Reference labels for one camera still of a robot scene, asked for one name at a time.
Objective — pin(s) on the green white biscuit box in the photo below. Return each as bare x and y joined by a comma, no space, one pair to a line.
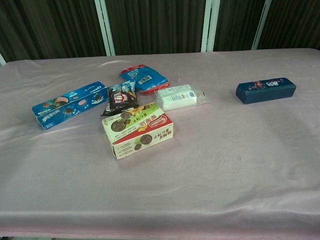
137,130

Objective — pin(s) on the blue glasses case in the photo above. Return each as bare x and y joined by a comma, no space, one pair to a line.
265,93

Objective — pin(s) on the long blue cookie pack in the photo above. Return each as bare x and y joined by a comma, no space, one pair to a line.
65,106

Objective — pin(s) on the white tissue pack in plastic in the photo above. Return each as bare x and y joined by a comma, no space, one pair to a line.
176,97

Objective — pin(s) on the black snack bag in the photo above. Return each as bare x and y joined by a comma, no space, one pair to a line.
121,101

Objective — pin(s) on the blue red snack bag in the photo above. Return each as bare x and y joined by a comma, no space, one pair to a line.
145,78

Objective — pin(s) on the pink tablecloth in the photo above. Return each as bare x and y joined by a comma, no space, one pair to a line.
160,187

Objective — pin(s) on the dark slatted partition panel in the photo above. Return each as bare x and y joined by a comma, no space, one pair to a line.
157,25
50,27
292,22
237,25

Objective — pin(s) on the white partition frame post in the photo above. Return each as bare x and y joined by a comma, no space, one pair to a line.
260,27
106,30
208,27
2,60

